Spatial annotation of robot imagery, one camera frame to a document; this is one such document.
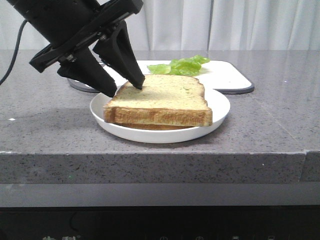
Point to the bread slice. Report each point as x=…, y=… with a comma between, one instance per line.
x=154, y=127
x=166, y=100

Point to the white curtain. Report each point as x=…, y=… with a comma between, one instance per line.
x=208, y=25

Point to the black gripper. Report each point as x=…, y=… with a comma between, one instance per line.
x=69, y=25

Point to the black appliance front panel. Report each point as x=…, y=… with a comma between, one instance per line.
x=161, y=223

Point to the white round plate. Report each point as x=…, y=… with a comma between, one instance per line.
x=218, y=103

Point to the green lettuce leaf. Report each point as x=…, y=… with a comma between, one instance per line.
x=180, y=67

